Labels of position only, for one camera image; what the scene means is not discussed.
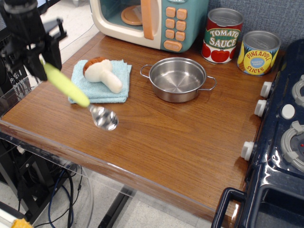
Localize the blue cable under table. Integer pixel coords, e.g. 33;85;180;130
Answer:
48;170;74;228

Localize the yellow object bottom corner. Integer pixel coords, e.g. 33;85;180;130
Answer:
10;219;33;228

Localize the toy microwave oven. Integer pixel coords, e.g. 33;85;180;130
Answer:
90;0;209;53

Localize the white stove knob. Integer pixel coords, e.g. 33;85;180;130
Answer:
254;100;266;117
260;81;272;98
241;142;255;161

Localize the plush mushroom toy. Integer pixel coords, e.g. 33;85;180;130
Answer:
83;57;123;94

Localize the dark blue toy stove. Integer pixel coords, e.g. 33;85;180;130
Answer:
212;39;304;228

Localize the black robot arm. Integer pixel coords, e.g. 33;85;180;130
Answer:
0;0;67;81

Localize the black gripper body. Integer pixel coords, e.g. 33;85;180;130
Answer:
0;4;67;57

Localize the black table leg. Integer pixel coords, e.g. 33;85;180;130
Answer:
98;193;130;228

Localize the tomato sauce can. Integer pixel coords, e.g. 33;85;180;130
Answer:
201;8;245;64

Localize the green handled metal spoon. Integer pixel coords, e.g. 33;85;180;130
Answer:
41;61;119;131

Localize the black cable under table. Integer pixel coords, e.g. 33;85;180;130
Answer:
33;166;84;228

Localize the clear acrylic table guard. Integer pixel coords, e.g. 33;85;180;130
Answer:
0;28;238;214

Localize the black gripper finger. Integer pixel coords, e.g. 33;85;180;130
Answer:
44;39;62;70
22;51;47;81

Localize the pineapple slices can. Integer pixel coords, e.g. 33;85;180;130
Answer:
237;30;281;76

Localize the light blue folded cloth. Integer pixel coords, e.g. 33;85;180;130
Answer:
71;60;132;104

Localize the white stove knob lower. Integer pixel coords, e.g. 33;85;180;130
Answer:
241;142;255;161

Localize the small steel pot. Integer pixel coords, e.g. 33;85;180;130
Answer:
140;57;217;103

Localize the white stove knob middle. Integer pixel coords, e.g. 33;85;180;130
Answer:
254;100;266;117

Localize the orange toy plate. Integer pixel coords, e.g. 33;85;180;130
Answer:
121;5;143;26

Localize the black desk at left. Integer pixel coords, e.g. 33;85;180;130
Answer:
0;0;59;40

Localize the white stove knob upper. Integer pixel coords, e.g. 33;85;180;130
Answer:
260;81;272;98

